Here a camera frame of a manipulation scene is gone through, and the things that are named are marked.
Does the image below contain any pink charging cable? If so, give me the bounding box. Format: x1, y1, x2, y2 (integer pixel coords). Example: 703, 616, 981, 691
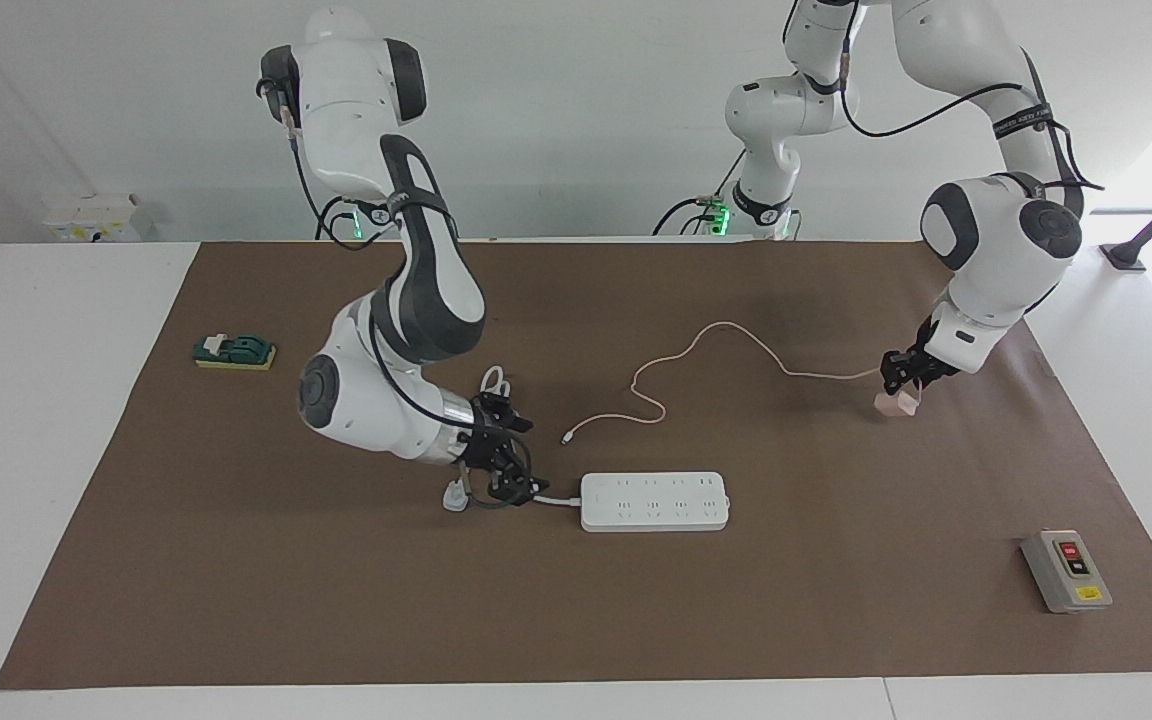
561, 321, 885, 446

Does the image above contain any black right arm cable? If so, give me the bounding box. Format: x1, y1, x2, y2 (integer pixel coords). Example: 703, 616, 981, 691
281, 110, 537, 511

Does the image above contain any white power strip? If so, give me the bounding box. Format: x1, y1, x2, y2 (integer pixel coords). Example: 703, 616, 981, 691
580, 472, 731, 533

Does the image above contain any black right base cable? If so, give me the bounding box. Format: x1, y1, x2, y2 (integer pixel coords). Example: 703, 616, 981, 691
314, 195, 377, 241

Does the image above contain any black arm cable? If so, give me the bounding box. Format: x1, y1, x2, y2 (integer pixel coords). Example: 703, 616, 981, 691
781, 0, 1105, 191
281, 110, 537, 511

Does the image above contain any brown paper table mat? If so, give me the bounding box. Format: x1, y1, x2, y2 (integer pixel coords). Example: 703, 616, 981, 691
0, 240, 1152, 691

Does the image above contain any white power cord with plug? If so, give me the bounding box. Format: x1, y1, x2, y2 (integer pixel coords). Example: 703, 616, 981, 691
442, 366, 585, 514

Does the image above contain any grey push button switch box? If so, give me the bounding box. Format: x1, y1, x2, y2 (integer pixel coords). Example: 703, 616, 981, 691
1021, 529, 1113, 614

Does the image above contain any black left base cable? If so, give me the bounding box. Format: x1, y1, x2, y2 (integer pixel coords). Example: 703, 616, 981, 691
652, 155, 747, 237

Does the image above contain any black base cable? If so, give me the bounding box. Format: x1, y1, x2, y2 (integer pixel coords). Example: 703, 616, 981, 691
652, 155, 747, 237
314, 195, 377, 241

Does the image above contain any white box with yellow labels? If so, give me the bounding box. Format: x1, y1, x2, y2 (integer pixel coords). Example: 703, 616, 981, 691
44, 193, 144, 242

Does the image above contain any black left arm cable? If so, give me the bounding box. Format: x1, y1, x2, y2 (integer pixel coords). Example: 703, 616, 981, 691
781, 0, 1105, 191

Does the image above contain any green knife switch yellow base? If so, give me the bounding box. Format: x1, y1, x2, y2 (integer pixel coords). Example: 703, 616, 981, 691
192, 334, 278, 372

